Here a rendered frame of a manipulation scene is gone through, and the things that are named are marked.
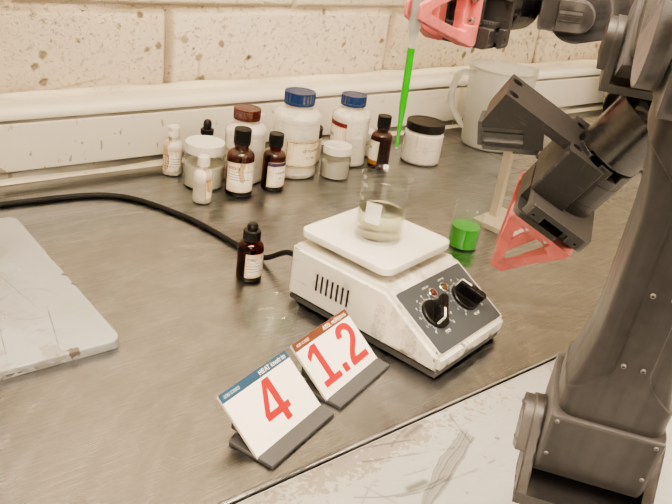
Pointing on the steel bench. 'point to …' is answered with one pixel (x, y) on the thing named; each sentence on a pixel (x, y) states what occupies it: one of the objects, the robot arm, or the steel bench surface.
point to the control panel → (476, 319)
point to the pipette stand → (499, 196)
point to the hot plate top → (419, 238)
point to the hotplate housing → (377, 304)
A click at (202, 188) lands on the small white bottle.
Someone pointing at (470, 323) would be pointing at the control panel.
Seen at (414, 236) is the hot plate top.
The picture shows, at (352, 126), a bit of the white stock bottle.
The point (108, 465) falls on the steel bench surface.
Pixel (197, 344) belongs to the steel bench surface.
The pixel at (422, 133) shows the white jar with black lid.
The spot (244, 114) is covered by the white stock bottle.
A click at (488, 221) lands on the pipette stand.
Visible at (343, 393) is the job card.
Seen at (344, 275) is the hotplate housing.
